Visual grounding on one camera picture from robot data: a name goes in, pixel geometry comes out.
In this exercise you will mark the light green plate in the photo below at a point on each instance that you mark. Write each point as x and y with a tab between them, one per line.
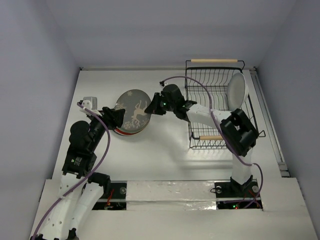
145	127

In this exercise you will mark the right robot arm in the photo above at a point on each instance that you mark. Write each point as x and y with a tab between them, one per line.
235	128

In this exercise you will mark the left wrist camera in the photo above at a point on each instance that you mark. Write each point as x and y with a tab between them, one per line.
89	102

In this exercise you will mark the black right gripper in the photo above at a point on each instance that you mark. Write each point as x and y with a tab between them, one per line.
159	104

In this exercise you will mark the red and teal plate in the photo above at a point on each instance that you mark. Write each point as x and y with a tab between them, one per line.
123	130

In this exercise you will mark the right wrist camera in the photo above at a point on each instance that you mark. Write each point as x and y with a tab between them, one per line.
163	83

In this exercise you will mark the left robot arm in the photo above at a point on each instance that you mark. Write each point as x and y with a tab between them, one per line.
81	186

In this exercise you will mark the dark green marbled plate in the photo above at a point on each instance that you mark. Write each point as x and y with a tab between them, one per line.
134	102

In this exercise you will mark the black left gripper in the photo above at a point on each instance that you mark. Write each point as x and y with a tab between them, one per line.
113	117

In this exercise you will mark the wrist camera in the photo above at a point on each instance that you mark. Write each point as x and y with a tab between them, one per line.
163	83
89	102

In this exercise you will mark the pale blue-grey plate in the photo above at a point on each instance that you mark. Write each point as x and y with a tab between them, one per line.
237	91

